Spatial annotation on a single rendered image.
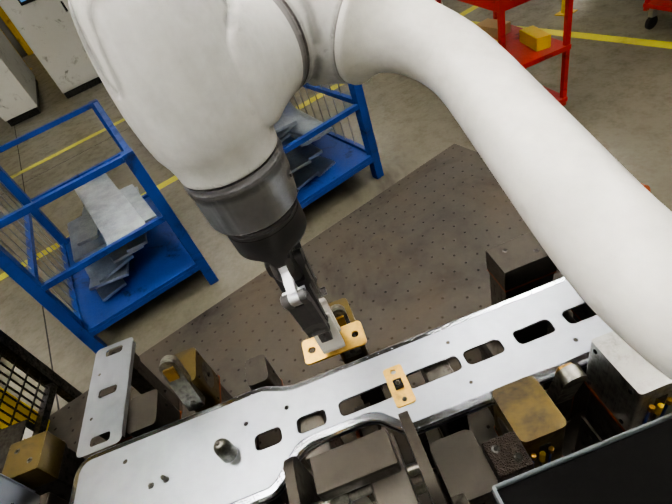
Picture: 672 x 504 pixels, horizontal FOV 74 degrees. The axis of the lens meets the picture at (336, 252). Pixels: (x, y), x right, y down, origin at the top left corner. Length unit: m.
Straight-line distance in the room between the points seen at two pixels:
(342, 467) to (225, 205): 0.39
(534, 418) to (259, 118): 0.58
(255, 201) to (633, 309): 0.26
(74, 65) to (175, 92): 8.13
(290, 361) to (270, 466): 0.53
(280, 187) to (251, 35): 0.12
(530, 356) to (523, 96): 0.65
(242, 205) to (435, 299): 1.06
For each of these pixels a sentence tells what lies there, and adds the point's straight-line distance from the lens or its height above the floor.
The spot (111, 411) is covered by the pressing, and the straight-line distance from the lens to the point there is 1.15.
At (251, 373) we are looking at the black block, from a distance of 1.02.
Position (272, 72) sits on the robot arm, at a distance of 0.35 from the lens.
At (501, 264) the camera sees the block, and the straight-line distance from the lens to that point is 1.00.
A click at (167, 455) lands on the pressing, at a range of 1.01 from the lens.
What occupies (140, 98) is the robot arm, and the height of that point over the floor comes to 1.67.
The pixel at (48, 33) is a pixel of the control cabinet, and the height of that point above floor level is 0.88.
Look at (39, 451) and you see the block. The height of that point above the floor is 1.06.
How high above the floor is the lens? 1.76
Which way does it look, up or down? 41 degrees down
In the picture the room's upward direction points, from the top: 21 degrees counter-clockwise
